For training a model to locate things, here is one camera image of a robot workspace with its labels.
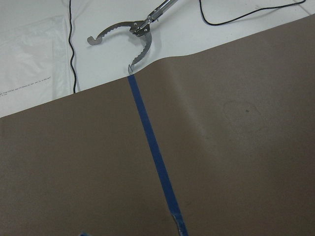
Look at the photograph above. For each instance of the metal reacher grabber stick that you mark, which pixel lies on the metal reacher grabber stick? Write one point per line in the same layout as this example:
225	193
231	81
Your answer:
138	29

